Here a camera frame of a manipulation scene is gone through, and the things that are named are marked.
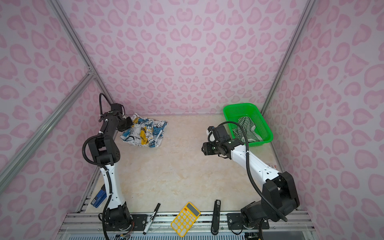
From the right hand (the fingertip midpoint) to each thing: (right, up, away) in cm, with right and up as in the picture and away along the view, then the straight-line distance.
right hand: (206, 147), depth 83 cm
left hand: (-52, +14, +23) cm, 58 cm away
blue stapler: (-56, -26, -5) cm, 62 cm away
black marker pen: (-28, -35, -10) cm, 46 cm away
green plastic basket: (+39, +9, +24) cm, 46 cm away
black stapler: (+4, -35, -12) cm, 37 cm away
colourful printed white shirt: (-42, +8, +21) cm, 47 cm away
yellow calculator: (-10, -33, -10) cm, 36 cm away
